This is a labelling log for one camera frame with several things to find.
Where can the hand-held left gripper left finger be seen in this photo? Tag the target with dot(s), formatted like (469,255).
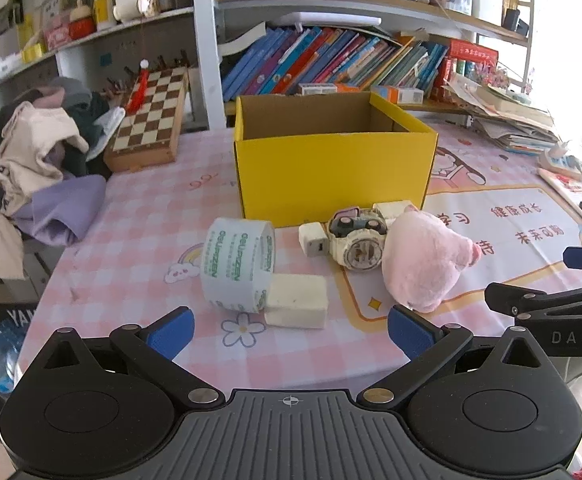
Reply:
(171,334)

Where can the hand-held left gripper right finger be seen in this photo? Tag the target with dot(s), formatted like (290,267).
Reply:
(411,334)

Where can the pink plush pig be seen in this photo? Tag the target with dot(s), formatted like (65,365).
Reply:
(421,260)

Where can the clear tape roll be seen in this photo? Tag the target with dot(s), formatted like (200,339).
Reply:
(231,265)

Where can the cream wrist watch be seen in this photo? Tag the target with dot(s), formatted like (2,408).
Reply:
(361,252)

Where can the cream foam block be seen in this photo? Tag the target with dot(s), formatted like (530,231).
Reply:
(298,300)

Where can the small cream square block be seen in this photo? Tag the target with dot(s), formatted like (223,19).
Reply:
(393,210)

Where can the grey toy car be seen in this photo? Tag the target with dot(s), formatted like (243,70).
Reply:
(356,220)

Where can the white charger adapter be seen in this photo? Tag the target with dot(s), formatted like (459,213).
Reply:
(313,240)

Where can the yellow cardboard box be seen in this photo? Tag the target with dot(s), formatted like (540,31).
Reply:
(321,175)

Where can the pink checked desktop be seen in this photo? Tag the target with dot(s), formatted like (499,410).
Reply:
(146,220)

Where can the pink cover book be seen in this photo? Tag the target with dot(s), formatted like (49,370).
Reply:
(578,195)

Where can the white power strip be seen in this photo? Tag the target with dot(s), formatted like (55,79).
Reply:
(563,162)

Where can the stack of papers and books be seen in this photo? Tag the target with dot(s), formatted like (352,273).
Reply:
(511,115)

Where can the purple garment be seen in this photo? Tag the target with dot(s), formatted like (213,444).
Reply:
(61,210)

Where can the white plastic bag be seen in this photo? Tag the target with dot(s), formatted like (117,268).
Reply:
(107,130)

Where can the wooden chessboard box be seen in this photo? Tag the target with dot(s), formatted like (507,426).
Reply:
(146,120)

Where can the pile of clothes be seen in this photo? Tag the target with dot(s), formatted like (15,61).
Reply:
(26,160)

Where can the red book box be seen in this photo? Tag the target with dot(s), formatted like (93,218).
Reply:
(471,55)

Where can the orange and white small box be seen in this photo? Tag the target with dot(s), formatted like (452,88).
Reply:
(398,95)

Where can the small black box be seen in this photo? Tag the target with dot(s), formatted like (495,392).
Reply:
(515,21)

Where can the red hanging tassel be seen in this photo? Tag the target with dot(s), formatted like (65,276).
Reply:
(138,87)

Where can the white flat small box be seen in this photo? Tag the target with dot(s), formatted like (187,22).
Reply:
(321,89)

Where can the white pen holder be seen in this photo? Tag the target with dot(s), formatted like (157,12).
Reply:
(487,7)

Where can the white desk bookshelf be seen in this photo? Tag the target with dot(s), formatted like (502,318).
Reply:
(206,60)

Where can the row of children's books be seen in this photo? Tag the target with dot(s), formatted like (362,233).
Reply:
(321,60)

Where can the red apple-shaped jar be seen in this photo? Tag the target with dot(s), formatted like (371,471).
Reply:
(82,25)

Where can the pink tissue box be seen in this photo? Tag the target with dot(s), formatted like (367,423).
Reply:
(57,32)

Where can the white bar desk lamp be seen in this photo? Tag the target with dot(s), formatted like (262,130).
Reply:
(326,19)

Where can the white bottle yellow label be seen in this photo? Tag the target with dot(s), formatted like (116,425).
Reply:
(104,10)

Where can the black picture frame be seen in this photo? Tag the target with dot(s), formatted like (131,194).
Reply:
(6,17)

